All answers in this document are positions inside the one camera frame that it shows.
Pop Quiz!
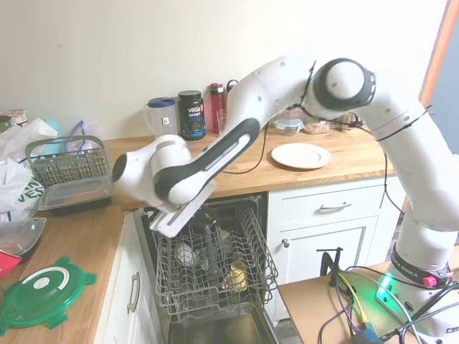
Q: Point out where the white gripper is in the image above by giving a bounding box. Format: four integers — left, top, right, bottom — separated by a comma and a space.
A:
148, 181, 221, 276

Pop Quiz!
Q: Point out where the stainless dishwasher door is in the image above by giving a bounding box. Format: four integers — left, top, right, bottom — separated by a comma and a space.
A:
168, 311, 277, 344

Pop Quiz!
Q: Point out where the white bowl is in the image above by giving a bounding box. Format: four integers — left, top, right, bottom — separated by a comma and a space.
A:
174, 242, 202, 266

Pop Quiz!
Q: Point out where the yellow cup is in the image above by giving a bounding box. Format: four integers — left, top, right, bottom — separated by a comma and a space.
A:
220, 260, 248, 292

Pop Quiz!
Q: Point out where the white base cabinet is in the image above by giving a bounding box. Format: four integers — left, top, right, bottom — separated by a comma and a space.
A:
267, 175, 410, 323
93, 207, 166, 344

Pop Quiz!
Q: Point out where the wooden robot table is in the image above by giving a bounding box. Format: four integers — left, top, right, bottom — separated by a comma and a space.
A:
278, 263, 459, 344

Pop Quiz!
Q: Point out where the black screw clamp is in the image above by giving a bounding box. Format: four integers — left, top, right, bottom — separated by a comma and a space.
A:
317, 247, 347, 287

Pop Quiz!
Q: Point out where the cream ceramic plate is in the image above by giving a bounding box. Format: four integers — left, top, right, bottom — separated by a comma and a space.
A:
270, 142, 333, 170

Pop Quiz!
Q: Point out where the black Vega protein tub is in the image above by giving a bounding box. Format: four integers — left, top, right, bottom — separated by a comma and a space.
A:
177, 90, 207, 141

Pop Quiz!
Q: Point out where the clear pitcher blue lid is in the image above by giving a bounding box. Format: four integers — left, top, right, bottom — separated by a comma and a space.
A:
143, 97, 177, 138

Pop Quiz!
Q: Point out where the red water bottle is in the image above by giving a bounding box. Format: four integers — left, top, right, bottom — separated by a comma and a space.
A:
209, 82, 225, 135

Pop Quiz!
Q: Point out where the green plastic container lid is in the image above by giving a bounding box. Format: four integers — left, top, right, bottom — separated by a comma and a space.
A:
0, 255, 98, 334

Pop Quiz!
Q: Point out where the black food container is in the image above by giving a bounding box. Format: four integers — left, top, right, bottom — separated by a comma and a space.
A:
37, 177, 116, 217

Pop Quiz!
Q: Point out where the glass container teal lid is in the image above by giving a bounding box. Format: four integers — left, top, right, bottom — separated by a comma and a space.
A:
275, 116, 305, 136

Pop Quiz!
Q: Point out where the peanut container white lid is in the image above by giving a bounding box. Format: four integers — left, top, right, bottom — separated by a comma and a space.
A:
303, 120, 331, 135

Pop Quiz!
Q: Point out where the grey cutlery basket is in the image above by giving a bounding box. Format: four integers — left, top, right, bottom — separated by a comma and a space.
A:
24, 135, 110, 189

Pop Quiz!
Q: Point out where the clear zip bag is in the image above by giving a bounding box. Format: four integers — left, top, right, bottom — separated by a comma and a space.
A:
64, 120, 95, 151

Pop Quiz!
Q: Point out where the blue adapter box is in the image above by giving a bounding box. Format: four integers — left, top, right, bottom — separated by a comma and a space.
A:
353, 322, 379, 344

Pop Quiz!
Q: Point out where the clear plastic container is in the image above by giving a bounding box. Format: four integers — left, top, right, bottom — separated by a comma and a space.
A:
0, 217, 47, 264

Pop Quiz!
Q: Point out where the red snack packet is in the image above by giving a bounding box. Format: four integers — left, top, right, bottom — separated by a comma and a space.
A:
0, 250, 22, 280

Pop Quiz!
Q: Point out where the white plastic bag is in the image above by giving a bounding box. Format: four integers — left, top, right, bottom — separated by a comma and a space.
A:
0, 118, 58, 223

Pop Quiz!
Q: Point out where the small lidded jar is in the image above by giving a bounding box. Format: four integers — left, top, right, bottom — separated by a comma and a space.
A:
6, 109, 29, 129

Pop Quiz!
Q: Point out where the grey wire dishwasher rack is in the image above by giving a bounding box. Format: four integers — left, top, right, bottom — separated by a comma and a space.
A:
153, 204, 279, 323

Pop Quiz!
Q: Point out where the coloured cable bundle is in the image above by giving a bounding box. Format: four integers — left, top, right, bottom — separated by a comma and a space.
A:
317, 264, 431, 344

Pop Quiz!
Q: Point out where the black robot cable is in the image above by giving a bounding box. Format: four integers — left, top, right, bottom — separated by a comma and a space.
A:
222, 60, 410, 216

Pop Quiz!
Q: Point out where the orange door frame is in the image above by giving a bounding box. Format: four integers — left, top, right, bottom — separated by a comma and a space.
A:
417, 0, 459, 108

